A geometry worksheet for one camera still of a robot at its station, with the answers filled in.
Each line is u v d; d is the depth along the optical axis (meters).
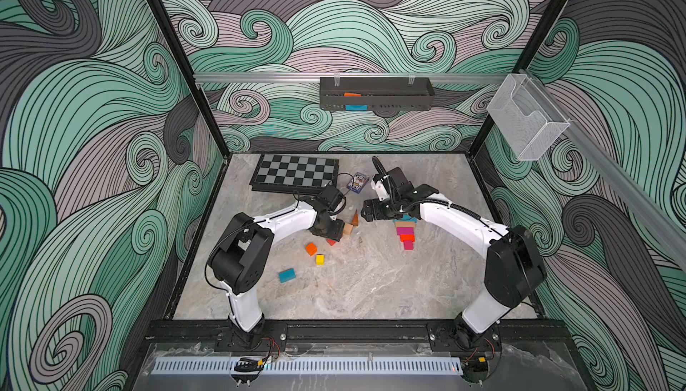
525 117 0.78
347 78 0.93
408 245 0.92
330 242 0.92
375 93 0.94
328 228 0.80
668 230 0.50
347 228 0.93
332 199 0.75
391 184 0.68
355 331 0.75
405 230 0.95
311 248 0.90
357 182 1.08
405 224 0.96
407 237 0.93
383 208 0.76
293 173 1.08
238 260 0.47
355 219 0.97
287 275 0.86
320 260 0.86
